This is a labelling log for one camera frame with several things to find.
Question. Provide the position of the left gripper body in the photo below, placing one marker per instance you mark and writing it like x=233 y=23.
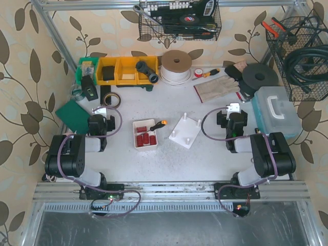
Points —
x=110 y=123

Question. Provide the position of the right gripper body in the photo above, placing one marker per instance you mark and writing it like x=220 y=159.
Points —
x=220 y=117

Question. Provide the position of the white spring tray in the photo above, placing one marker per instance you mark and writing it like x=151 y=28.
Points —
x=148 y=123

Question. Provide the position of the large red spring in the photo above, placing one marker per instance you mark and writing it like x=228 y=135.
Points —
x=145 y=138
x=152 y=140
x=139 y=141

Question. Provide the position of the black orange screwdriver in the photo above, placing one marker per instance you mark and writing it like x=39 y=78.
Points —
x=158 y=125

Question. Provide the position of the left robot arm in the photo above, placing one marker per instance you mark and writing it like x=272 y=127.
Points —
x=66 y=159

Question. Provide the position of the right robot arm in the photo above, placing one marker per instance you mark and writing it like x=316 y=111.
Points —
x=271 y=157

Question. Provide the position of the small red spring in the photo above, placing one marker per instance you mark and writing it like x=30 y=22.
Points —
x=141 y=129

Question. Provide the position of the large red spring in tray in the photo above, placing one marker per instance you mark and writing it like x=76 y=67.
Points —
x=152 y=140

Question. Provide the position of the green sanding block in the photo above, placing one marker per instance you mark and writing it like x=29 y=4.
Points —
x=74 y=117

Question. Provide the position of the brown packing tape roll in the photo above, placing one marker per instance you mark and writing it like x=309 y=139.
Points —
x=111 y=99

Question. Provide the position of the black device with label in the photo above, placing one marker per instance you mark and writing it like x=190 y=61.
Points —
x=88 y=88

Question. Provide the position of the small glass jar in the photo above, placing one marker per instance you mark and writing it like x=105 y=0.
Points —
x=77 y=93

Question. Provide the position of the beige work glove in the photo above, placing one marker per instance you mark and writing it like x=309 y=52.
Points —
x=216 y=88

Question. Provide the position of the clear teal toolbox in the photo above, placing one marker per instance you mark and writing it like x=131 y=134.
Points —
x=275 y=113

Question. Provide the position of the black spool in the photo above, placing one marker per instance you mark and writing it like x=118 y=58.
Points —
x=255 y=76

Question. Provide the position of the black brush block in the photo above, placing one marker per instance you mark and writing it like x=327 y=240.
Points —
x=235 y=71

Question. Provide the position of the yellow storage bin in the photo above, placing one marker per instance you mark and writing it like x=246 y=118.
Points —
x=121 y=71

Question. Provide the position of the small yellow black screwdriver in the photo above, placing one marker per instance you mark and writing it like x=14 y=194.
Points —
x=207 y=74

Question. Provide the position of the green storage bin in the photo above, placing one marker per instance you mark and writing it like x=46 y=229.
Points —
x=86 y=66

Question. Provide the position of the red tape roll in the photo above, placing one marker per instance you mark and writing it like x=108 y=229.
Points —
x=198 y=72

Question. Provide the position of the grey pipe fitting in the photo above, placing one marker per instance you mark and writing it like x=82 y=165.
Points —
x=143 y=68

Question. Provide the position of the white peg base plate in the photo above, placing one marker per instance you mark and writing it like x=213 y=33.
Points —
x=186 y=131

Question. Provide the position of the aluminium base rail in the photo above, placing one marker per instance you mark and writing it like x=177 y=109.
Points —
x=280 y=190

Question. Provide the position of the white cable spool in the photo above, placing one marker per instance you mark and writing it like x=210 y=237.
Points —
x=176 y=68

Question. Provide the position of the wire basket with cables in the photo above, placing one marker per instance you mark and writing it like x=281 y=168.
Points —
x=301 y=57

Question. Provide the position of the orange handled pliers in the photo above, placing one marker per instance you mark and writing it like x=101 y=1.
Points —
x=275 y=24

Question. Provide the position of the wire basket with tools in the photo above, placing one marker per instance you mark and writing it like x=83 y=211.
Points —
x=170 y=21

